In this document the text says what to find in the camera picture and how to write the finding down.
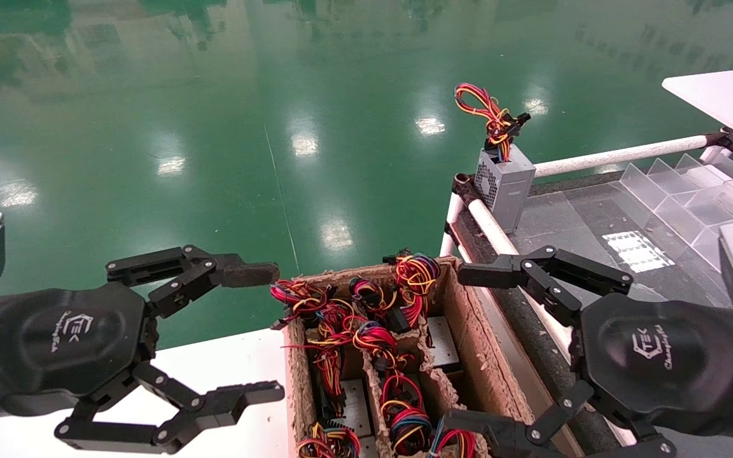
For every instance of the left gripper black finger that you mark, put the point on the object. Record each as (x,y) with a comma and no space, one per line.
(226,404)
(245,273)

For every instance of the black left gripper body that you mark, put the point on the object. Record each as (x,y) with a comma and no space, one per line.
(67,343)

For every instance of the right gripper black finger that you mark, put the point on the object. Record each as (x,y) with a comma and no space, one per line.
(487,275)
(487,432)

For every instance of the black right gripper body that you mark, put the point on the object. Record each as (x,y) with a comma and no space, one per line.
(659,362)

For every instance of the brown cardboard divider box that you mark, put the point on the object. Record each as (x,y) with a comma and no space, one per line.
(468,331)

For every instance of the white pipe leg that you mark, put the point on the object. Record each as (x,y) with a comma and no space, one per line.
(450,219)

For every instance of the grey vented power supply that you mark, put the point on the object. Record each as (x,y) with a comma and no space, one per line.
(506,191)

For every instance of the black pipe corner connector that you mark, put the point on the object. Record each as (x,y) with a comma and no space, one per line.
(726,138)
(465,186)

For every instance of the white grid label sticker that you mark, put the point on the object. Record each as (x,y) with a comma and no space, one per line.
(637,251)

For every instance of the clear acrylic divider organizer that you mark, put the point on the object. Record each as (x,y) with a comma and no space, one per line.
(678,197)

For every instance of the white flat table board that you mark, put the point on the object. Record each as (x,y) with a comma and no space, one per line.
(729,102)

